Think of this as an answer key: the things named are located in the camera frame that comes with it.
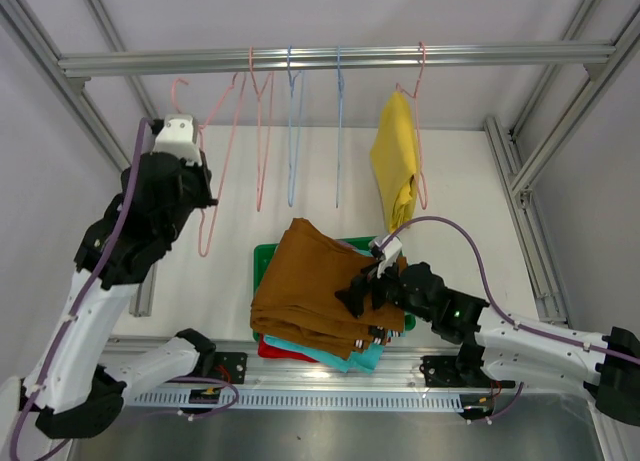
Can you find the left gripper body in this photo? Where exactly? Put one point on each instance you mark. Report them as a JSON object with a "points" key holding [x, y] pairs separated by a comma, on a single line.
{"points": [[196, 189]]}

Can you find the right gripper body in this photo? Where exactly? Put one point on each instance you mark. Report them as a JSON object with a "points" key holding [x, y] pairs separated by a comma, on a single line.
{"points": [[385, 289]]}

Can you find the teal trousers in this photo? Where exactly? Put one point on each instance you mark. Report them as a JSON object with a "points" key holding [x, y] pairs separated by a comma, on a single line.
{"points": [[365, 361]]}

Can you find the brown trousers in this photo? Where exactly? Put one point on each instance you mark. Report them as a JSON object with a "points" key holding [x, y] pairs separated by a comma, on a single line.
{"points": [[296, 301]]}

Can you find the yellow trousers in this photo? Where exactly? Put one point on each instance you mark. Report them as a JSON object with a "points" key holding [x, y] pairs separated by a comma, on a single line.
{"points": [[394, 159]]}

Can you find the red trousers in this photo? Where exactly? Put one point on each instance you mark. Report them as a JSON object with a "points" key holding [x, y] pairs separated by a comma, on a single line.
{"points": [[267, 351]]}

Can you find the blue hanger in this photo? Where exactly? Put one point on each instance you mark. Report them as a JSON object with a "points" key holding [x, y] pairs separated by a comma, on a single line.
{"points": [[293, 126], [339, 141]]}

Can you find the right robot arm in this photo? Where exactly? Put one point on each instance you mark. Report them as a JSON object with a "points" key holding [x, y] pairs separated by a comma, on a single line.
{"points": [[503, 347]]}

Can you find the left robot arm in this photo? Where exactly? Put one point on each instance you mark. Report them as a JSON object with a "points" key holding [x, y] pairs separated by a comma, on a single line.
{"points": [[74, 395]]}

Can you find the green plastic tray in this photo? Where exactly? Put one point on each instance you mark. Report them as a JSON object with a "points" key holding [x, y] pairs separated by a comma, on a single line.
{"points": [[264, 253]]}

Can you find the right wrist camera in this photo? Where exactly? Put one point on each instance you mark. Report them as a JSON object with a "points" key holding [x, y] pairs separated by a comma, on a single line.
{"points": [[385, 249]]}

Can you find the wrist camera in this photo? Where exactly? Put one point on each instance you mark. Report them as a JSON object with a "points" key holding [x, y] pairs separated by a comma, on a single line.
{"points": [[385, 249], [178, 137]]}

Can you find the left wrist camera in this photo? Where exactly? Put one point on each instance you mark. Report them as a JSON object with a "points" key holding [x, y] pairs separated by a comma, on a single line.
{"points": [[178, 137]]}

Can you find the aluminium left frame posts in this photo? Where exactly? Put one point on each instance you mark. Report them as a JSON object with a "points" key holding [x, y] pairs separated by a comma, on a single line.
{"points": [[46, 32]]}

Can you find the aluminium frame posts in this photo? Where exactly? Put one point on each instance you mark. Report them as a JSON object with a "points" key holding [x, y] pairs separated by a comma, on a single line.
{"points": [[569, 166], [46, 32]]}

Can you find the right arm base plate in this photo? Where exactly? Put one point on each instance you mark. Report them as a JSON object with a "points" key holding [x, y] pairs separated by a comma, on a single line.
{"points": [[442, 371]]}

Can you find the aluminium hanging rail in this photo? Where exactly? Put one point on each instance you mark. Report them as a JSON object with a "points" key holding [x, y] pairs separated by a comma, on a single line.
{"points": [[148, 63]]}

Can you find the aluminium right frame posts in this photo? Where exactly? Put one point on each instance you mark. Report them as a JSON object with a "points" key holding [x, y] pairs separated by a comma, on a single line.
{"points": [[569, 166]]}

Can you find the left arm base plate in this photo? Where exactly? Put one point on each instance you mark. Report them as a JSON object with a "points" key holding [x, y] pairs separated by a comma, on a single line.
{"points": [[230, 367]]}

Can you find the white slotted cable duct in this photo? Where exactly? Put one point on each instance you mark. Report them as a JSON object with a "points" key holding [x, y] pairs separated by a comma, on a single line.
{"points": [[302, 400]]}

